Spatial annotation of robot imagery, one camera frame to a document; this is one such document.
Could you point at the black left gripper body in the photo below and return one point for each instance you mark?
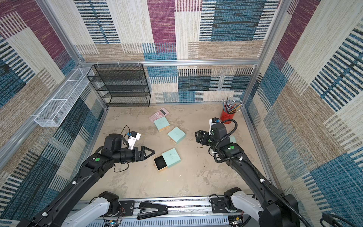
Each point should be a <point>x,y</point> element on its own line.
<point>129,155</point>

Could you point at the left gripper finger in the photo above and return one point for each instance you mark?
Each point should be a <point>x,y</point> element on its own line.
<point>140,159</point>
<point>147,152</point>

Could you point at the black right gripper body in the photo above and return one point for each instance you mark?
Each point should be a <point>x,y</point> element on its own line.
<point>201,136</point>

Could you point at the mint drawer jewelry box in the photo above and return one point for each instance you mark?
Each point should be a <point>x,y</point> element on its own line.
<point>232,139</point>

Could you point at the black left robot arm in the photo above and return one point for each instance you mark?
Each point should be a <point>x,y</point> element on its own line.
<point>91,170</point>

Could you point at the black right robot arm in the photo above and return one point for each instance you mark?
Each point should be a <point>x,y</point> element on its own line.
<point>270,206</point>

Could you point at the red pencil cup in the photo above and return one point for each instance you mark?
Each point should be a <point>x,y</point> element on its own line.
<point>226,116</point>

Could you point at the pink calculator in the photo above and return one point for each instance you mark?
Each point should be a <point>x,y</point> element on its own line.
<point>159,114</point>

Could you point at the black stapler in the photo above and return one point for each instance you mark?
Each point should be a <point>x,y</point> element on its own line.
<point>151,210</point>

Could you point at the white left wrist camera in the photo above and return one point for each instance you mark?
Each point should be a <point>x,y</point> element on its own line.
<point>132,138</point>

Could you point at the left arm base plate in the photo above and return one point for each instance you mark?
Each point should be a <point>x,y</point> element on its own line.
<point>118,209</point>

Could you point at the black wire shelf rack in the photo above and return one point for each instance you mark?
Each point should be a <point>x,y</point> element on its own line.
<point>120,85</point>

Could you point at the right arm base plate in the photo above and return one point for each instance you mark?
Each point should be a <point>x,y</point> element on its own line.
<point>217,204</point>

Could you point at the white mesh wall basket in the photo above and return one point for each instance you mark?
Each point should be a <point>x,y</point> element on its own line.
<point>56,110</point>

